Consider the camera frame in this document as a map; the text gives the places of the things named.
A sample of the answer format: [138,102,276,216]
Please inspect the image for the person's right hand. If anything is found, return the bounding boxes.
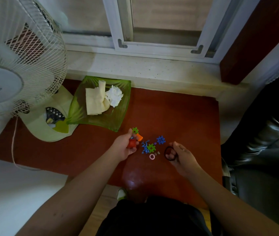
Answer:
[165,141,202,179]

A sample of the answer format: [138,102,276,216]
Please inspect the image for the person's left hand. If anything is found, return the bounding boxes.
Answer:
[110,128,140,163]

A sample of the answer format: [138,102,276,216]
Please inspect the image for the black hair tie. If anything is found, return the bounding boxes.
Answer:
[164,146,179,162]

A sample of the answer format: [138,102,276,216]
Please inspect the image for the green glass dish with tissues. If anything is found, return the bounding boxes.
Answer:
[66,75,132,132]

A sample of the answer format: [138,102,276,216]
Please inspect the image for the person's left forearm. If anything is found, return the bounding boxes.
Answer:
[15,154,123,236]

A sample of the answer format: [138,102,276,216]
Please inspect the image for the person's right forearm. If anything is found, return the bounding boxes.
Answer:
[186,168,279,236]

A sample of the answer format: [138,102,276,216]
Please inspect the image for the person's left shoe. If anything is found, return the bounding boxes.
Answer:
[116,188,128,201]

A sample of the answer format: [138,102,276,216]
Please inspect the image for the person's black shorts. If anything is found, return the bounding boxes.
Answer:
[95,196,212,236]

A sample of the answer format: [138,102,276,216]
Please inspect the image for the wooden floor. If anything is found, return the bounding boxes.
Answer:
[79,174,212,236]

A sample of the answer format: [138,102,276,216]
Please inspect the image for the red-brown wooden table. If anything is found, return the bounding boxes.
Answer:
[0,78,223,209]

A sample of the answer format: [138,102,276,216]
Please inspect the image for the crumpled white tissue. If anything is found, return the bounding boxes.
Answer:
[105,85,124,108]

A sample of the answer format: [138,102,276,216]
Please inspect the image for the folded beige paper towel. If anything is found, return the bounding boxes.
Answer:
[85,80,112,116]

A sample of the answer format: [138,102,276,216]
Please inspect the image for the black leather office chair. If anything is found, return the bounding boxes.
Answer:
[220,66,279,236]

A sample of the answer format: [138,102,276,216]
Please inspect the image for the white stone window sill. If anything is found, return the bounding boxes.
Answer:
[64,50,250,99]

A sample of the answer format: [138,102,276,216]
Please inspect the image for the white framed window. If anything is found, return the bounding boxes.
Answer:
[35,0,262,64]

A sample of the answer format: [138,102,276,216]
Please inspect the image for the white table fan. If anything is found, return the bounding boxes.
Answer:
[0,0,79,143]

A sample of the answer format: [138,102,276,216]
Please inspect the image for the dark red wooden window trim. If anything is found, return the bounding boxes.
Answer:
[219,0,279,85]

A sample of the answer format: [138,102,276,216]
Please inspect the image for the white fan power cord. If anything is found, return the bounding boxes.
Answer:
[11,116,42,171]

